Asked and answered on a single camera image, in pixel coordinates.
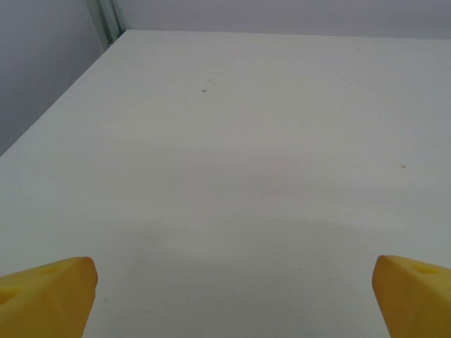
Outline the aluminium frame corner post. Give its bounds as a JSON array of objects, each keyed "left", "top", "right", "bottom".
[{"left": 97, "top": 0, "right": 123, "bottom": 49}]

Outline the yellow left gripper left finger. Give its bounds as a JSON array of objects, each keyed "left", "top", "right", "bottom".
[{"left": 0, "top": 256, "right": 99, "bottom": 338}]

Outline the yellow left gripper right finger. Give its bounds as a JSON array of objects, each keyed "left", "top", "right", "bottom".
[{"left": 372, "top": 254, "right": 451, "bottom": 338}]

